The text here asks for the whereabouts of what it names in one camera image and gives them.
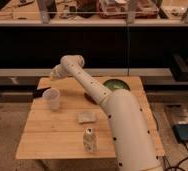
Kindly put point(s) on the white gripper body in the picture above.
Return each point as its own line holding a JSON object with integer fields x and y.
{"x": 57, "y": 73}

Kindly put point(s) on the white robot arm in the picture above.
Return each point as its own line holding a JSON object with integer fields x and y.
{"x": 134, "y": 147}

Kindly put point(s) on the clear plastic cup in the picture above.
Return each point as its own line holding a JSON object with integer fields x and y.
{"x": 52, "y": 99}

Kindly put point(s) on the red chili pepper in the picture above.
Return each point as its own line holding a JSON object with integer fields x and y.
{"x": 89, "y": 98}

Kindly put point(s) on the wooden folding table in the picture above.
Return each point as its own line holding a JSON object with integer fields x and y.
{"x": 59, "y": 135}

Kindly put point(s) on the beige sponge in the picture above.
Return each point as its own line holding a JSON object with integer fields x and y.
{"x": 86, "y": 117}

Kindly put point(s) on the green bowl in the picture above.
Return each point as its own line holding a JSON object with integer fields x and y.
{"x": 114, "y": 84}

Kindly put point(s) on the small clear bottle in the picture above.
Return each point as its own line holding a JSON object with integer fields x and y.
{"x": 89, "y": 140}

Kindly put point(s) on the long workbench shelf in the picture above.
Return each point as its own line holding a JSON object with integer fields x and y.
{"x": 96, "y": 13}

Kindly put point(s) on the black foot pedal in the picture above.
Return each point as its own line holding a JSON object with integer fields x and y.
{"x": 181, "y": 132}

